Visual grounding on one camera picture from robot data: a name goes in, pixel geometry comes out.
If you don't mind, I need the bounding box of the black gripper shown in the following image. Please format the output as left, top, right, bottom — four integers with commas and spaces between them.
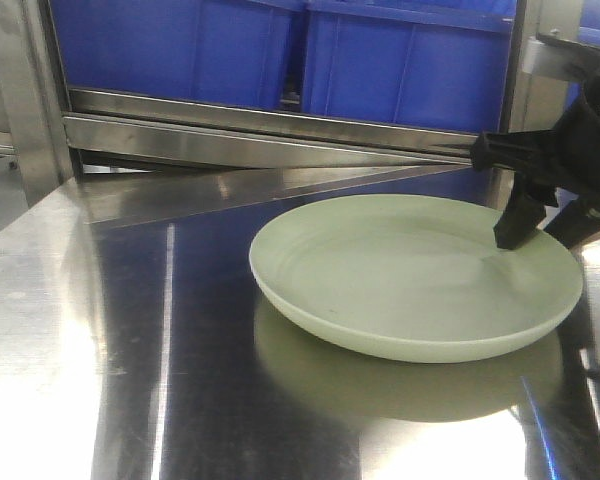
470, 76, 600, 250

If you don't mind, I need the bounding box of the green plate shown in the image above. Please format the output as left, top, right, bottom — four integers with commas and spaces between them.
249, 194, 583, 363

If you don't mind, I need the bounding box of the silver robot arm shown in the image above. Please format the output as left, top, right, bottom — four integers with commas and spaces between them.
470, 33, 600, 250

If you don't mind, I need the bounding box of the stainless steel shelf rack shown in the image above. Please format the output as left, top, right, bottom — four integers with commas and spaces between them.
0, 0, 581, 236

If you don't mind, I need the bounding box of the right blue bin behind table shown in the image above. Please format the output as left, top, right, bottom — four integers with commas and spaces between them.
301, 1, 516, 133

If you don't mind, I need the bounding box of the blue bin behind table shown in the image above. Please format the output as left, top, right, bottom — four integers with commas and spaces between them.
51, 1, 305, 110
301, 1, 516, 133

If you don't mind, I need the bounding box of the far right blue bin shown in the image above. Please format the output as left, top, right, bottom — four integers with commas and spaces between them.
564, 0, 600, 109

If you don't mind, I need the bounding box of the left blue bin behind table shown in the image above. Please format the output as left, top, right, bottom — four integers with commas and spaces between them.
51, 1, 305, 110

